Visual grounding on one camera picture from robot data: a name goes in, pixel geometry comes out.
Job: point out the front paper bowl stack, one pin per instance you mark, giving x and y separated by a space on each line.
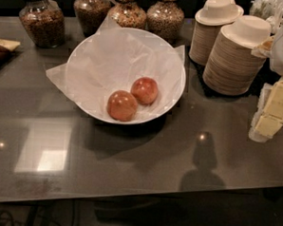
231 68

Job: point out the glass cereal jar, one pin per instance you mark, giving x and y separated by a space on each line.
44 23
165 19
128 14
91 14

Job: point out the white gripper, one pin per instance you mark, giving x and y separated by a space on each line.
268 116

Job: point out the left glass cereal jar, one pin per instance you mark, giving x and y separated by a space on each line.
44 23

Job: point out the white bowl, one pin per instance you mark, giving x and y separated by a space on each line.
96 68

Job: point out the black tray under stacks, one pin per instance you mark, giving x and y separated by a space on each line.
264 76

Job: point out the brown tray at left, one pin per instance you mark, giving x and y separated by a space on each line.
6 49

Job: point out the white paper liner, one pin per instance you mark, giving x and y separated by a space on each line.
106 62

